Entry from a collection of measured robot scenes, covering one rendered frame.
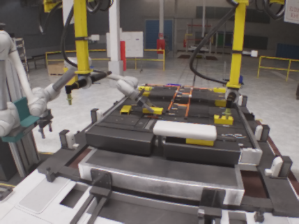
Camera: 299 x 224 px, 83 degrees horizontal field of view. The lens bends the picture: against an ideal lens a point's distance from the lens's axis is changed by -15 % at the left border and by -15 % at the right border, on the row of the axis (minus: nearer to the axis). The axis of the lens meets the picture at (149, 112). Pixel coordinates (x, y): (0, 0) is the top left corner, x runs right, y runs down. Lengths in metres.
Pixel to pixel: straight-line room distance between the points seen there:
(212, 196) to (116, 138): 0.62
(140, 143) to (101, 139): 0.25
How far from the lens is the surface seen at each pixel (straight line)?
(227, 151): 1.10
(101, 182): 1.13
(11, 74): 2.21
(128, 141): 1.15
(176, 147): 1.09
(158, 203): 1.13
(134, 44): 9.59
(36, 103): 1.59
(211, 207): 1.07
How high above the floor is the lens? 1.66
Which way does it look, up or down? 22 degrees down
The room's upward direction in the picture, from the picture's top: straight up
